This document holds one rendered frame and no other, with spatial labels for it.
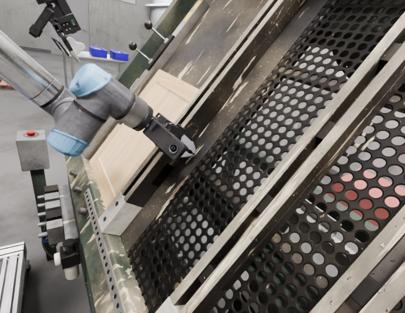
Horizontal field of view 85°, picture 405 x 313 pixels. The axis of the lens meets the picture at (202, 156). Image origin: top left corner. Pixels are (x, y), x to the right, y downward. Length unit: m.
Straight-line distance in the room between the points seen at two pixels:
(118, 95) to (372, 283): 0.53
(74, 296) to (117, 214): 1.08
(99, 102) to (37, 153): 0.94
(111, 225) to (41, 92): 0.42
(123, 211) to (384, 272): 0.64
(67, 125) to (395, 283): 0.59
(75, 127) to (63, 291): 1.42
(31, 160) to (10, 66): 0.87
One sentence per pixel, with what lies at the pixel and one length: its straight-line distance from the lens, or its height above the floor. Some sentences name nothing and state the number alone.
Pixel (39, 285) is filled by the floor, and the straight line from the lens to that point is 1.88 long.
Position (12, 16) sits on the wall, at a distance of 11.06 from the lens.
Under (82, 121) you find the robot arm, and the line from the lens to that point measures 0.52.
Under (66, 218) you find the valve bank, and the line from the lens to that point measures 1.14.
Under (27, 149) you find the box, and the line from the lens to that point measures 1.41.
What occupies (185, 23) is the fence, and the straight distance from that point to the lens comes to 1.22.
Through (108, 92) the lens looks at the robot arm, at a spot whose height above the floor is 1.38.
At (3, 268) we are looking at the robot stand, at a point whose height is 0.23.
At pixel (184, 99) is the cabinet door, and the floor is 1.31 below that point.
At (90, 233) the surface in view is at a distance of 0.91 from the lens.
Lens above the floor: 1.51
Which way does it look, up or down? 27 degrees down
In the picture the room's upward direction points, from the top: 12 degrees clockwise
